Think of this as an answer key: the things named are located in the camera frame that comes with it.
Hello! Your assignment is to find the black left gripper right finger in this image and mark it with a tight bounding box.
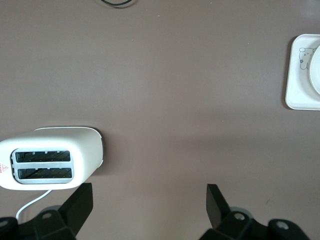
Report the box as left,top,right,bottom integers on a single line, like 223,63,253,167
199,184,270,240

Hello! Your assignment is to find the white two-slot toaster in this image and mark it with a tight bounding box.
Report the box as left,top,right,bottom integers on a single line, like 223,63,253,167
0,126,105,192

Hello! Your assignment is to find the brown table cover mat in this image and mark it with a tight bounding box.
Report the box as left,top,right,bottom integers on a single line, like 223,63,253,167
0,0,320,240

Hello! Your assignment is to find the thin black looped cable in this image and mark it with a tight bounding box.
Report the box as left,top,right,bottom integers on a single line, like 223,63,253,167
100,0,133,9

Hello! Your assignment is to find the cream tray with rabbit print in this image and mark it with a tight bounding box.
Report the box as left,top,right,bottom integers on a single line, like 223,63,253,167
284,33,320,111

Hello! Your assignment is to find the white toaster power cord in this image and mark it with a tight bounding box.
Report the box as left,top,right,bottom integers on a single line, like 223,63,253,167
15,189,54,221

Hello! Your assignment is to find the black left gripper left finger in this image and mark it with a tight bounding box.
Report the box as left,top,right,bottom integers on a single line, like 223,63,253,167
18,182,94,240

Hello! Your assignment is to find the round white plate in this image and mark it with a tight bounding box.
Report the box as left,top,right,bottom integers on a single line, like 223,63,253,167
307,44,320,99

